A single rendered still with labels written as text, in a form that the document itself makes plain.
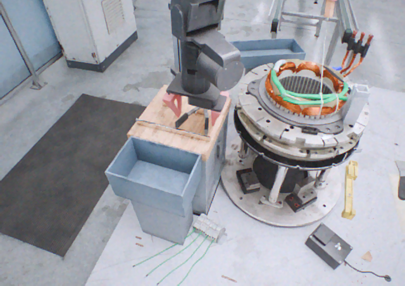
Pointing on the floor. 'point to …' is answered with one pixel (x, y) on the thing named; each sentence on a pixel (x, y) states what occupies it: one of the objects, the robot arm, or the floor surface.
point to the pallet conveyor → (343, 24)
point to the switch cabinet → (90, 21)
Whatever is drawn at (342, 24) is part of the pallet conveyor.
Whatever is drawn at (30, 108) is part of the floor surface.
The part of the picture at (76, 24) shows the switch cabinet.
